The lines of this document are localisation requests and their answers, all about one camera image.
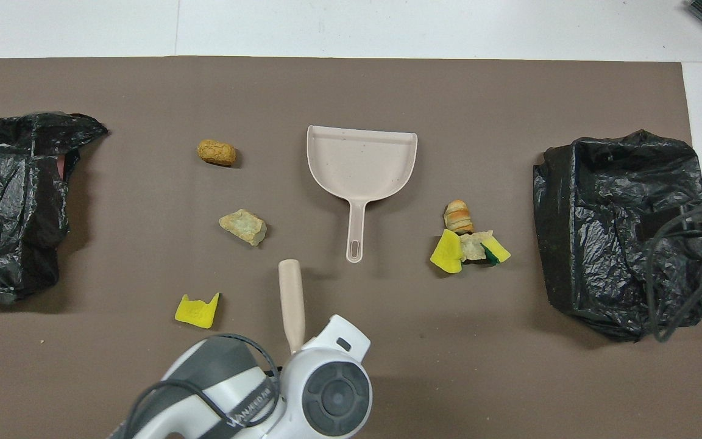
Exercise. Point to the notched yellow sponge piece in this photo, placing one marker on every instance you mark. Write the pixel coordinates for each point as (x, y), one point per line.
(195, 312)

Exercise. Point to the brown table mat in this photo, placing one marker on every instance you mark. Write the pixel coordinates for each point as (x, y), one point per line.
(326, 91)

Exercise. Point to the striped croissant piece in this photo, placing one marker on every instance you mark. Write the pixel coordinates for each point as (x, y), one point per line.
(458, 216)

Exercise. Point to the small pale bread chunk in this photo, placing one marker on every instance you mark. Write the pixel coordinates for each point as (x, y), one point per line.
(474, 245)

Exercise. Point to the large pale bread chunk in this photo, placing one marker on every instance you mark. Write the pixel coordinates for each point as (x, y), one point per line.
(242, 227)

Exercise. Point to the beige plastic dustpan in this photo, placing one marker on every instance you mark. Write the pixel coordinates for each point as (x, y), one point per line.
(360, 164)

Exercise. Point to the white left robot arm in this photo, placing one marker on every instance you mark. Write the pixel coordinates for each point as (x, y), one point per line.
(326, 390)

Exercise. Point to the small yellow sponge piece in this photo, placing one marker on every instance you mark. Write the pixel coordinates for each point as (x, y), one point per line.
(498, 250)

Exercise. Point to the large yellow sponge piece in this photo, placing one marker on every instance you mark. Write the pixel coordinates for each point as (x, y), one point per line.
(446, 253)

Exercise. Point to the crumpled black bag bin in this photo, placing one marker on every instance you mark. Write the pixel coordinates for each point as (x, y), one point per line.
(10, 213)

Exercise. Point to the box-shaped black bag bin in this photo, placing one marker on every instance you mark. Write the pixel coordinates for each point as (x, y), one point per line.
(619, 244)

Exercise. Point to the beige hand brush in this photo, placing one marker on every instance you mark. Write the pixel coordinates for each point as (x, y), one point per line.
(292, 299)

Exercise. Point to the brown oval bread roll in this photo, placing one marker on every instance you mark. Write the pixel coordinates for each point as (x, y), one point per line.
(217, 152)

